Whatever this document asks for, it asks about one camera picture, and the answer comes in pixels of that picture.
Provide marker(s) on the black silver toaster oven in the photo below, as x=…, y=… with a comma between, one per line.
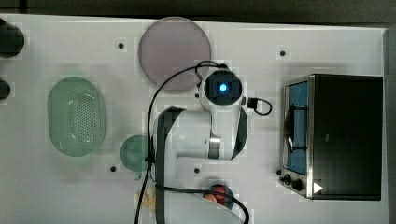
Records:
x=332, y=137

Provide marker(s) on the green perforated colander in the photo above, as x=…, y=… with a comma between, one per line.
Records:
x=77, y=116

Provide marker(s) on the blue cup with fruit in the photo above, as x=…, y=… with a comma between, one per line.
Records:
x=220, y=194

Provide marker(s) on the green mug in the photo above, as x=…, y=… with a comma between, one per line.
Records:
x=133, y=153

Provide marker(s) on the yellow banana peel toy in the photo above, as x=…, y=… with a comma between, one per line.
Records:
x=148, y=198

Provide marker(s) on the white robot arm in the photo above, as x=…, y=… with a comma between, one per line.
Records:
x=217, y=132

